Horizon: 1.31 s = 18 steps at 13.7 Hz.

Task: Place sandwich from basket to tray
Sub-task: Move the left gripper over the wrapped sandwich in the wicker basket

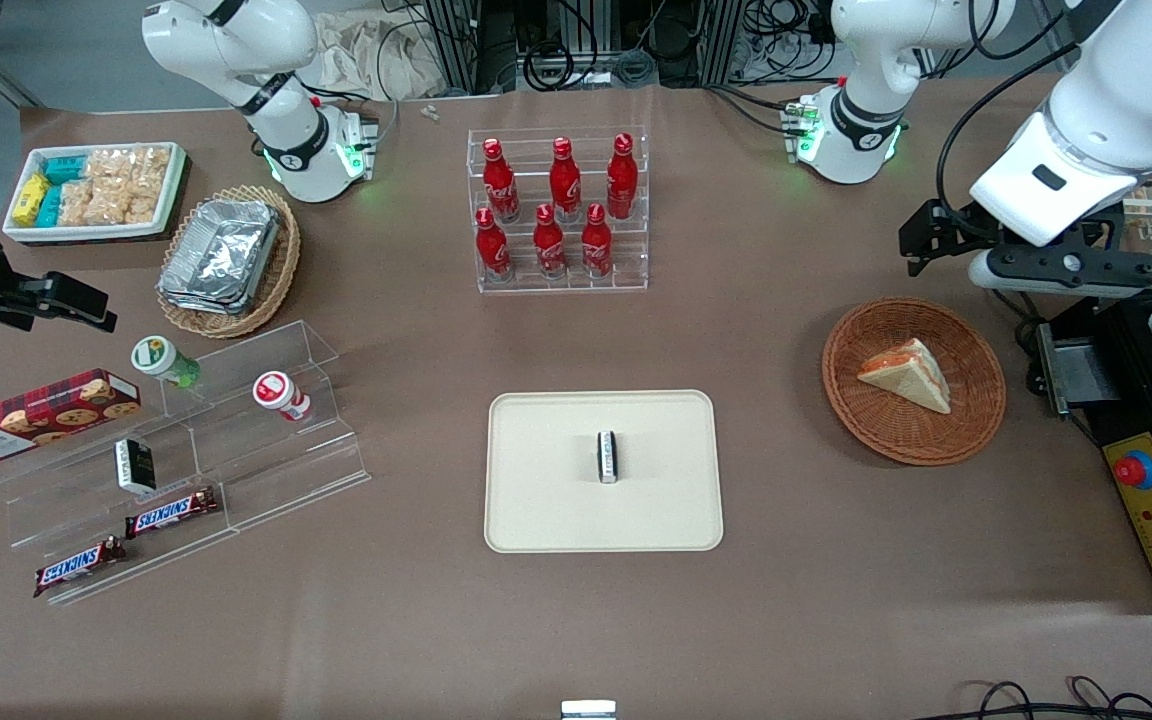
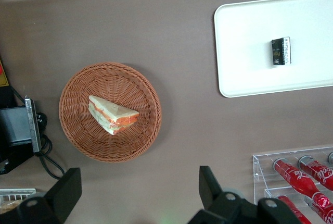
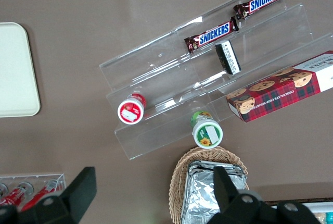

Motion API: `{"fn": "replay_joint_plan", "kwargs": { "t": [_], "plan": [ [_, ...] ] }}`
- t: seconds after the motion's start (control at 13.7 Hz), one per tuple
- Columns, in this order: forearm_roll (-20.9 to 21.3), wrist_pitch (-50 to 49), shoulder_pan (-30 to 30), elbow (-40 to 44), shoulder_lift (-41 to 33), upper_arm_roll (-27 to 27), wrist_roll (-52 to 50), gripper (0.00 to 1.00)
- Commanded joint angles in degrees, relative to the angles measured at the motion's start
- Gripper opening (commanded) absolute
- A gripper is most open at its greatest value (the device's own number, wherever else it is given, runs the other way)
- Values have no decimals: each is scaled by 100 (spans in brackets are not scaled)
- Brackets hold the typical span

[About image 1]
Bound triangular white bread sandwich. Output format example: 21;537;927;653
856;337;953;416

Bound white rectangular snack tray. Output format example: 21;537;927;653
2;142;188;246

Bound round brown wicker basket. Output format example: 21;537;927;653
822;297;1007;467

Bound oval light wicker basket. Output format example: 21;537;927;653
155;184;303;340

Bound beige plastic tray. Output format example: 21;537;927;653
484;389;725;554

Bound clear rice cracker bag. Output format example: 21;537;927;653
84;148;137;189
58;180;127;228
132;146;173;193
122;186;164;226

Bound yellow snack packet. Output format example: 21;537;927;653
12;173;52;228

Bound green lid drink bottle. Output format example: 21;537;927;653
130;335;203;390

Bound red tartan cookie box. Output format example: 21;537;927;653
0;368;143;469

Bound stack of foil trays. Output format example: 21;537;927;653
157;198;283;318

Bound small black carton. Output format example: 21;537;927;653
114;438;158;496

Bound black sealing machine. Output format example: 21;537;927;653
1026;285;1152;615

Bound red lid drink bottle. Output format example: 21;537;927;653
252;371;313;423

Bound snickers chocolate bar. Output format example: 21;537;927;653
124;487;221;541
32;536;128;599

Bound clear acrylic step shelf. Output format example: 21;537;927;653
0;320;373;608

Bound red cola bottle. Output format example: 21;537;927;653
481;138;522;224
532;204;568;281
474;207;514;284
605;133;640;222
548;136;583;224
580;203;615;280

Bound clear acrylic bottle rack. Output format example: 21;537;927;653
466;126;650;295

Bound crumpled beige cloth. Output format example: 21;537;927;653
311;8;449;102

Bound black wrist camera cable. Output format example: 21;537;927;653
935;38;1152;293

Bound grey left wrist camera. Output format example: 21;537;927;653
968;243;1152;298

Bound black machine power cable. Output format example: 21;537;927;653
1011;295;1049;349

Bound aluminium frame with cables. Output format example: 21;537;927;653
376;0;837;97

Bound black floor cables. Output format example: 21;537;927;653
936;677;1152;720

